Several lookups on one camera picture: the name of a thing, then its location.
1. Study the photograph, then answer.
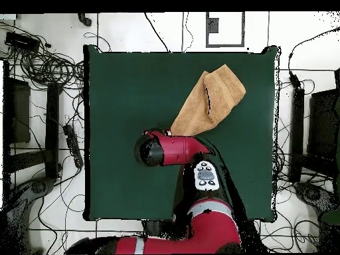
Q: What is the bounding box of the dark green table cloth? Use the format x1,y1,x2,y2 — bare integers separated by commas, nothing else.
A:
82,44,282,222

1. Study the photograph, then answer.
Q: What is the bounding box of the black cable with connector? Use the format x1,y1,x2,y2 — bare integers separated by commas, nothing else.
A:
288,25,340,90

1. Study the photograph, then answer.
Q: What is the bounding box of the tan terry towel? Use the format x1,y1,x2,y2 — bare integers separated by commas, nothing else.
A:
169,63,247,137

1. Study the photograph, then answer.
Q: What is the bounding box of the black hook-shaped object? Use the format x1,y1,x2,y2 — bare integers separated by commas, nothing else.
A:
77,12,94,28

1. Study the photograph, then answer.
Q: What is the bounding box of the dark stand base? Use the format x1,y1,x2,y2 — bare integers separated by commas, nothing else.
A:
294,181,339,216
5,176,56,254

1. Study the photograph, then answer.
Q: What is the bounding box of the black power strip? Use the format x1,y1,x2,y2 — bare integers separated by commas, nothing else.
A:
62,124,84,169

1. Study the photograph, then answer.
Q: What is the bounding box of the black cable tangle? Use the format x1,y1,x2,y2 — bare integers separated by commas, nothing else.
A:
0,19,86,92
272,79,319,253

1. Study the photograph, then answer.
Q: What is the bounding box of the black adapter box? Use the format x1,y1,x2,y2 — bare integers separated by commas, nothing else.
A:
4,31,41,53

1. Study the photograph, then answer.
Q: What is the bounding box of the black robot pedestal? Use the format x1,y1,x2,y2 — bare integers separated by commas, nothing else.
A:
143,219,173,237

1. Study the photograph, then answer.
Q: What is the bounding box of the black frame stand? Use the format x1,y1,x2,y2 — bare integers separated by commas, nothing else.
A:
288,67,340,184
1,60,64,181

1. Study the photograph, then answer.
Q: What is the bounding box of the grey rectangular frame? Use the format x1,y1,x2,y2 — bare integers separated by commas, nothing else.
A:
205,11,246,48

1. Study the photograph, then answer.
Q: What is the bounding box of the green object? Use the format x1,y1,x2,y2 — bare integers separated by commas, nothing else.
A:
319,209,340,226

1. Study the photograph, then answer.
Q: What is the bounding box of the dark square block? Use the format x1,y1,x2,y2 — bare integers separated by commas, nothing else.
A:
207,17,220,35

